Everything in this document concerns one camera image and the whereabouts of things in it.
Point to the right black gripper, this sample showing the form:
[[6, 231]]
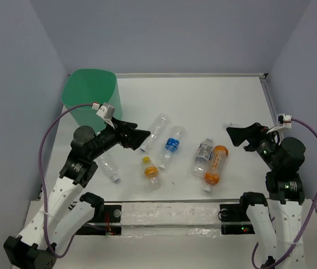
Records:
[[255, 132]]

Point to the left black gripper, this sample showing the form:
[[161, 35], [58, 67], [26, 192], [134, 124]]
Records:
[[134, 139]]

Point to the clear crushed plastic bottle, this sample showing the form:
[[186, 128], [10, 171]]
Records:
[[156, 129]]

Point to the clear bottle blue cap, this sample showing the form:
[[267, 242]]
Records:
[[108, 168]]

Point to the blue label plastic bottle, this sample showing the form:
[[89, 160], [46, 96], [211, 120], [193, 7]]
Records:
[[171, 146]]

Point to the grey label plastic bottle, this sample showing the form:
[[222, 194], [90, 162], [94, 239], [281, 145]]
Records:
[[202, 157]]

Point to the large orange label bottle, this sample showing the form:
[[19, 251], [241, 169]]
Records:
[[215, 167]]

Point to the yellow cap orange bottle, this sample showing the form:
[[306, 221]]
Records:
[[151, 175]]

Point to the small clear crushed bottle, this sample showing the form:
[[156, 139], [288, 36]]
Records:
[[230, 124]]

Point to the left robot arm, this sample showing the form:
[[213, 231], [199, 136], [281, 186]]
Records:
[[66, 208]]

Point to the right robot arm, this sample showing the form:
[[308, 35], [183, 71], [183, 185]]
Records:
[[277, 219]]

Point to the green plastic bin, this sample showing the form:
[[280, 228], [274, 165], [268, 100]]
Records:
[[88, 86]]

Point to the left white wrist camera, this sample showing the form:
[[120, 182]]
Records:
[[105, 111]]

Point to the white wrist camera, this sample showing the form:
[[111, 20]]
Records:
[[284, 122], [105, 111]]

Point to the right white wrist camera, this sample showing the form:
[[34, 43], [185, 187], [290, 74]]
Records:
[[284, 122]]

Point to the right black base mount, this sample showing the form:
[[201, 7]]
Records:
[[233, 220]]

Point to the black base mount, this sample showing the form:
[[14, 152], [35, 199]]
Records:
[[105, 223], [233, 220]]

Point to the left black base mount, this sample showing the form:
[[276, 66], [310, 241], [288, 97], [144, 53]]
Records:
[[105, 223]]

